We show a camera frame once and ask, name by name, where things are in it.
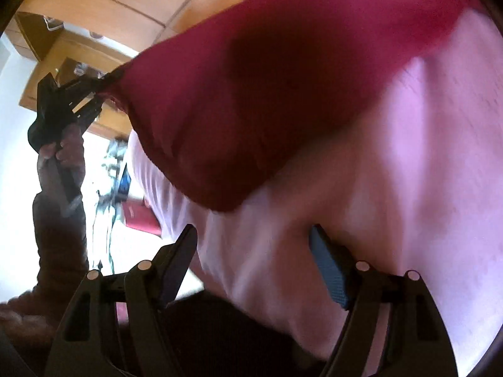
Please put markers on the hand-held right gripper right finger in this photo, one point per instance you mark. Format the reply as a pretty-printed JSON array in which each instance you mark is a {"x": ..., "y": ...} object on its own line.
[{"x": 330, "y": 269}]

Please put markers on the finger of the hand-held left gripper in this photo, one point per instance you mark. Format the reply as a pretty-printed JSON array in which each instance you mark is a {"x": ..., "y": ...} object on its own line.
[
  {"x": 84, "y": 83},
  {"x": 89, "y": 112}
]

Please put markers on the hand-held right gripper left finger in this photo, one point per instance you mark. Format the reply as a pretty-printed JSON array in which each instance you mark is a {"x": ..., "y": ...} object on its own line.
[{"x": 179, "y": 269}]

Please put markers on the dark red cloth garment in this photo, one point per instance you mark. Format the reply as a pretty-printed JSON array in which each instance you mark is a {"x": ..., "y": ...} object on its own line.
[{"x": 275, "y": 86}]

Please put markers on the person's left hand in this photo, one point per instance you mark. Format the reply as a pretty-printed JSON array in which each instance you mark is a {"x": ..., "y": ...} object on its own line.
[{"x": 74, "y": 145}]

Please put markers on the wooden desk shelf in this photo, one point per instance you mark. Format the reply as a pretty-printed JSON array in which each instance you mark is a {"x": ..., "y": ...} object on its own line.
[{"x": 78, "y": 49}]

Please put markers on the red box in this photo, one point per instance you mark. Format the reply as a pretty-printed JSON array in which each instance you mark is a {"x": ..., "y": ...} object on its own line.
[{"x": 140, "y": 216}]

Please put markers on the dark cloth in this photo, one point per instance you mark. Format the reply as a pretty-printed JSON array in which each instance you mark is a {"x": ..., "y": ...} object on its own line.
[{"x": 235, "y": 333}]

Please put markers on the pink bed sheet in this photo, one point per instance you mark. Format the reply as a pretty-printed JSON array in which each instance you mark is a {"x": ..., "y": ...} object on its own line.
[{"x": 393, "y": 172}]

